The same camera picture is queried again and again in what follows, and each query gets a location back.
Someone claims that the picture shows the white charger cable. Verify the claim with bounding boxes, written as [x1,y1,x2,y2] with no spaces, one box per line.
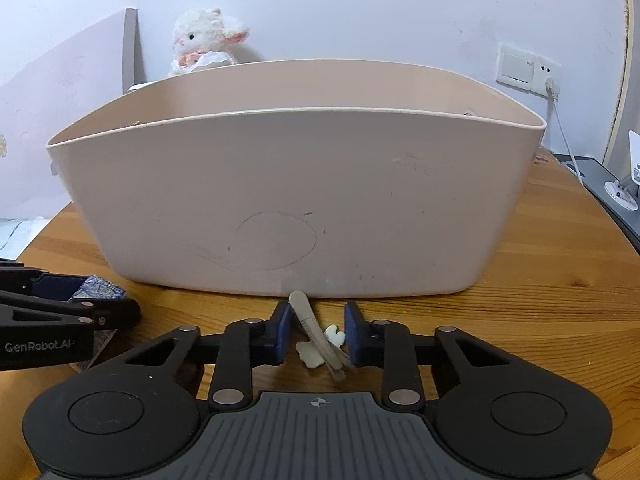
[544,79,586,187]

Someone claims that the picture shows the beige hair clip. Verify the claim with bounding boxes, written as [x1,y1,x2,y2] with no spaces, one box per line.
[288,290,350,382]

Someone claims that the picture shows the white phone stand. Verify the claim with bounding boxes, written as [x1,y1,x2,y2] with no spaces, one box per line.
[604,130,640,212]

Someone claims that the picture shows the white pillow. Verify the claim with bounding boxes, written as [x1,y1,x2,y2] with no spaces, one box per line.
[0,217,50,260]

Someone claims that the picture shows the white wall switch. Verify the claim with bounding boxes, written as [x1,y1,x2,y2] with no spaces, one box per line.
[496,44,536,92]

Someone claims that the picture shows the white plush lamb toy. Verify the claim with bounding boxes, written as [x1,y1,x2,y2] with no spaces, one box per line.
[168,9,250,77]

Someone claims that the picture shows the beige plastic storage bin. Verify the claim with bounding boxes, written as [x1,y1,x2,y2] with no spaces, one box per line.
[47,60,547,298]

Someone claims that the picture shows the white wall socket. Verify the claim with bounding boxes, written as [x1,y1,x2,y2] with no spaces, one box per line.
[529,54,562,98]

